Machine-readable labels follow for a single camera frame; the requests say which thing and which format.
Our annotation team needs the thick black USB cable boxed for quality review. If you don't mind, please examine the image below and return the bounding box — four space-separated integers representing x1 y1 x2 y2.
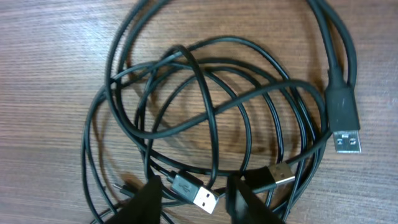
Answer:
104 0 363 155

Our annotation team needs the thin black USB cable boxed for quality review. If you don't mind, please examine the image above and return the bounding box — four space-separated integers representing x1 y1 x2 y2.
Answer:
133 35 327 224

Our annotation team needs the black micro-USB cable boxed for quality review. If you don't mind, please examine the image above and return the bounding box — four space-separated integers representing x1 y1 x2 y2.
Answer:
80 58 296 224

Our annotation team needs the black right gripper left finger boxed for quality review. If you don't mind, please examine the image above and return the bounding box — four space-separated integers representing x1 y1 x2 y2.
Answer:
105 175 162 224

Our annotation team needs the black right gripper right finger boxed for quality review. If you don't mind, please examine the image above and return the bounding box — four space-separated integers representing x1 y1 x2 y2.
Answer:
226 176 284 224

